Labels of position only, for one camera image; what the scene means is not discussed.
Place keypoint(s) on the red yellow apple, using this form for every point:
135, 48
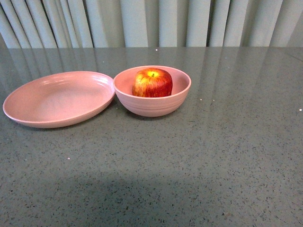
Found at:
152, 82

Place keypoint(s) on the pink bowl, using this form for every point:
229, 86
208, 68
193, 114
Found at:
151, 106

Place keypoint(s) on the pink plate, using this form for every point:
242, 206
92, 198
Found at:
60, 100

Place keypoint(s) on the white pleated curtain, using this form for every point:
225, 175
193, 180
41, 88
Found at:
150, 23

